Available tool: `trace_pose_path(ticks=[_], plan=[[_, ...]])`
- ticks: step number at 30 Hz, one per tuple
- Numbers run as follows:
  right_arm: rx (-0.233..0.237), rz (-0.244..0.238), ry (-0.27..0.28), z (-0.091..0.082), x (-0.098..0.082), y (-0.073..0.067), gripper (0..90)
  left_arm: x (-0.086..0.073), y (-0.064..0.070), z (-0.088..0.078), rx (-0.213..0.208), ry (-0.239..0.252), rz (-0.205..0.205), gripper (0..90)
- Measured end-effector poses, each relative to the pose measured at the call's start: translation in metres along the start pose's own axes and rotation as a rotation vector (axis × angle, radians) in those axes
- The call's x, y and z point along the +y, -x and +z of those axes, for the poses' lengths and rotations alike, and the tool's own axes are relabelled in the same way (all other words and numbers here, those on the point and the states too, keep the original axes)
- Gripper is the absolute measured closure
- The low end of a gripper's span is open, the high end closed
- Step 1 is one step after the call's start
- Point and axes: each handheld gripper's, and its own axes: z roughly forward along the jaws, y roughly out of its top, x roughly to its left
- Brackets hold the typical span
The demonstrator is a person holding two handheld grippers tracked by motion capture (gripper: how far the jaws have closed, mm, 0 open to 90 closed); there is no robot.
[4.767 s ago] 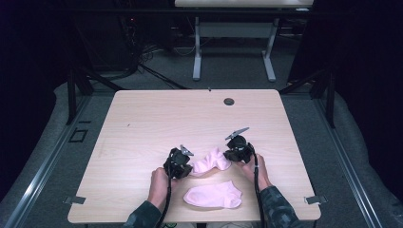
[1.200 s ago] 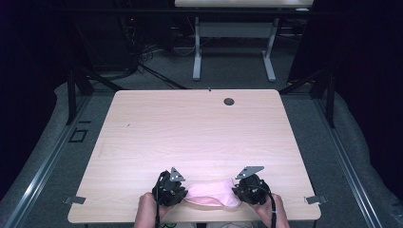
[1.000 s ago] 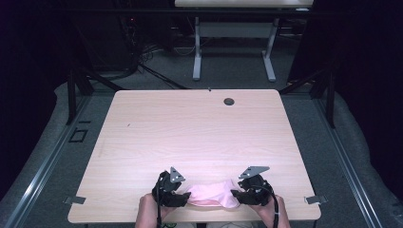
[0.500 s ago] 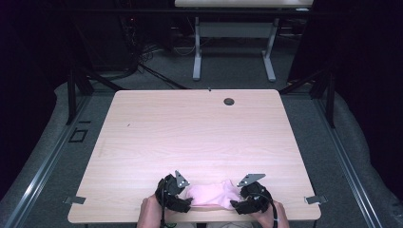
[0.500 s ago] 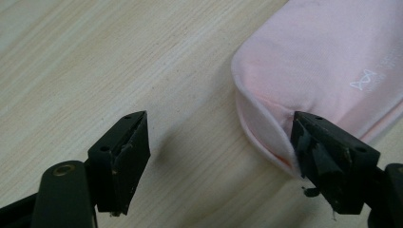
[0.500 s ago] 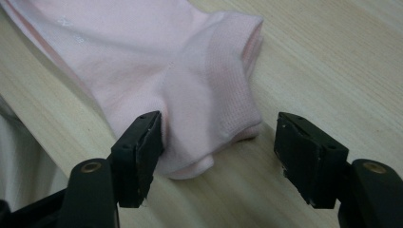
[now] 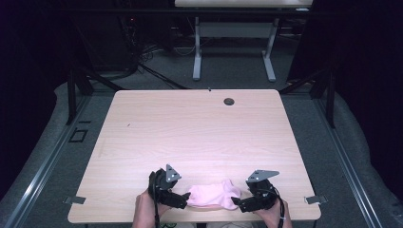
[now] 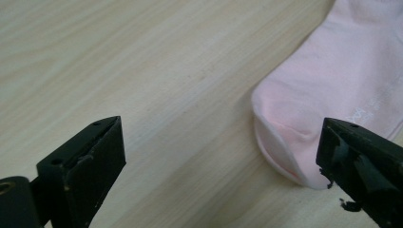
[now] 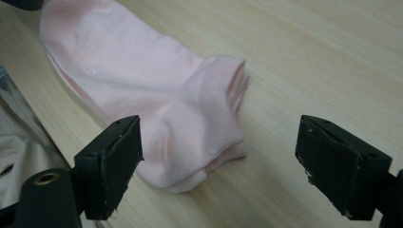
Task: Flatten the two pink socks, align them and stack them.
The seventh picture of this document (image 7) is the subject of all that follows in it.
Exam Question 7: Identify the pink sock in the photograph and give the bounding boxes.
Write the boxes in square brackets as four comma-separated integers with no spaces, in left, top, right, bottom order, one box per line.
[189,204,239,211]
[186,179,242,209]

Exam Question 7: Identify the person's white printed shirt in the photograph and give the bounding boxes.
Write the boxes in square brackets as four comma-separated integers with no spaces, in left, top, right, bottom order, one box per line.
[159,221,255,228]

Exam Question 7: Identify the white-legged desk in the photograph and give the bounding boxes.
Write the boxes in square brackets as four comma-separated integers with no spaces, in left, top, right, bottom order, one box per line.
[174,0,313,83]

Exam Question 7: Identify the grey metal table bracket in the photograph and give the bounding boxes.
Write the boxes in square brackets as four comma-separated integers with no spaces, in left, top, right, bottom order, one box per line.
[304,195,329,205]
[63,196,86,205]

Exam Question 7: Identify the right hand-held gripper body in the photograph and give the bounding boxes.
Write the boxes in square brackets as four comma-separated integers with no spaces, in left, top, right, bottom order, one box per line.
[245,169,280,212]

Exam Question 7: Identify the black floor cables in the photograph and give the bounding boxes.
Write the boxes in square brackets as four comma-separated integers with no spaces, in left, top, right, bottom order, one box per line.
[139,63,191,90]

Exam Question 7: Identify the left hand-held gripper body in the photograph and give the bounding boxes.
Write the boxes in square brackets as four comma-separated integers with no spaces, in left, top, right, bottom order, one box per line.
[147,163,182,207]

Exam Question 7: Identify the black metal frame stand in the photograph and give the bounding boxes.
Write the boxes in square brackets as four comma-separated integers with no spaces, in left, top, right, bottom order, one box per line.
[278,67,336,129]
[66,67,125,126]

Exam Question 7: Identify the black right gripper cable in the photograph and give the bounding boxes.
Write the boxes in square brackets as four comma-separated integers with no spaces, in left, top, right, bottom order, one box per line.
[262,188,286,228]

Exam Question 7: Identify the person's right hand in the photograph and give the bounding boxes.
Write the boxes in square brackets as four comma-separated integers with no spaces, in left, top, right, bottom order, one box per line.
[253,199,289,222]

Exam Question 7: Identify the dark equipment cabinet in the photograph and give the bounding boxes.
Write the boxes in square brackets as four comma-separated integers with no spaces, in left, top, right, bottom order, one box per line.
[72,0,141,72]

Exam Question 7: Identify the aluminium floor rail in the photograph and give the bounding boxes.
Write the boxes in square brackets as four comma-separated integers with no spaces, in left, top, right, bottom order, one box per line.
[3,94,93,228]
[313,94,384,228]

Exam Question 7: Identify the person's left hand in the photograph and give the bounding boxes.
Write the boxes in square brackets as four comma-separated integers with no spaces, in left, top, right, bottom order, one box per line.
[134,189,172,222]

